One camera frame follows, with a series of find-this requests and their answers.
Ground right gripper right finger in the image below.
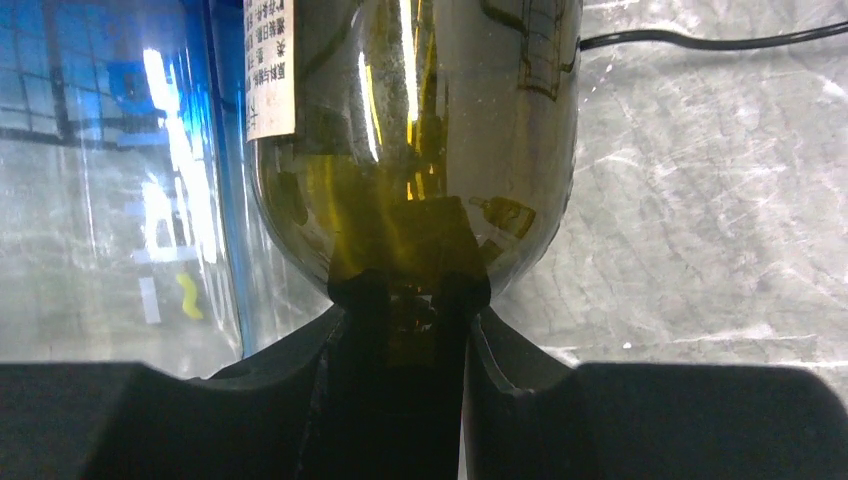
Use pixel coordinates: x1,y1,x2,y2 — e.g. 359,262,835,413
464,309,847,479

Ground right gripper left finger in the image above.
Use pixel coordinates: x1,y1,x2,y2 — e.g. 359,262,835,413
1,308,344,479

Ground blue square glass bottle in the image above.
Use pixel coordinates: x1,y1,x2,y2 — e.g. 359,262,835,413
1,1,328,378

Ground dark green wine bottle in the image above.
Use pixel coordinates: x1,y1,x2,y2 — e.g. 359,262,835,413
243,0,586,480

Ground black wire wine rack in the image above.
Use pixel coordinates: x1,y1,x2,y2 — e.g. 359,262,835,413
577,19,848,53

